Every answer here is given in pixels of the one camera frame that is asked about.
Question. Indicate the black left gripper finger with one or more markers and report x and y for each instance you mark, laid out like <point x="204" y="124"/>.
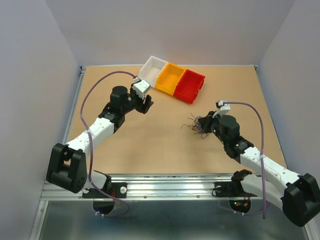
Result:
<point x="148" y="100"/>
<point x="146" y="106"/>

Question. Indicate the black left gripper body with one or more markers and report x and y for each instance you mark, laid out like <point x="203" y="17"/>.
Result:
<point x="135" y="102"/>

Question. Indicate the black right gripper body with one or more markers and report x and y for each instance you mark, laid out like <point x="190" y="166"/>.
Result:
<point x="211" y="124"/>

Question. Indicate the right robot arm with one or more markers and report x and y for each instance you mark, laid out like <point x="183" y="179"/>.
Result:
<point x="298" y="196"/>

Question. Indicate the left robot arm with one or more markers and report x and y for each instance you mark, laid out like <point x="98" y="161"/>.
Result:
<point x="68" y="162"/>

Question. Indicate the white plastic bin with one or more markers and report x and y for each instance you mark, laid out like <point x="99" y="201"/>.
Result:
<point x="151" y="70"/>

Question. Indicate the yellow plastic bin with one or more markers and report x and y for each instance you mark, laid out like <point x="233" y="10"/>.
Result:
<point x="169" y="78"/>

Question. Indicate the red plastic bin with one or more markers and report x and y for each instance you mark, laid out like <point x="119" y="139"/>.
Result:
<point x="189" y="86"/>

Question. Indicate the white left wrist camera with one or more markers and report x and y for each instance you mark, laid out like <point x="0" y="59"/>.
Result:
<point x="141" y="87"/>

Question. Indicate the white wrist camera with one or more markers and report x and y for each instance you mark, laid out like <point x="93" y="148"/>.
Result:
<point x="222" y="108"/>
<point x="141" y="87"/>

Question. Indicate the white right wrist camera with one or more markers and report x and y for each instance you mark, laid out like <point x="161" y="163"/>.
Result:
<point x="222" y="108"/>

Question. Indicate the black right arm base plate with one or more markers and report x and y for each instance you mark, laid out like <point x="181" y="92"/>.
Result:
<point x="228" y="189"/>

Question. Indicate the aluminium mounting rail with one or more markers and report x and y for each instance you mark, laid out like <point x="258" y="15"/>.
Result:
<point x="150" y="187"/>

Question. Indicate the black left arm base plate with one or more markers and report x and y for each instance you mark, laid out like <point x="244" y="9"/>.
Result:
<point x="111" y="188"/>

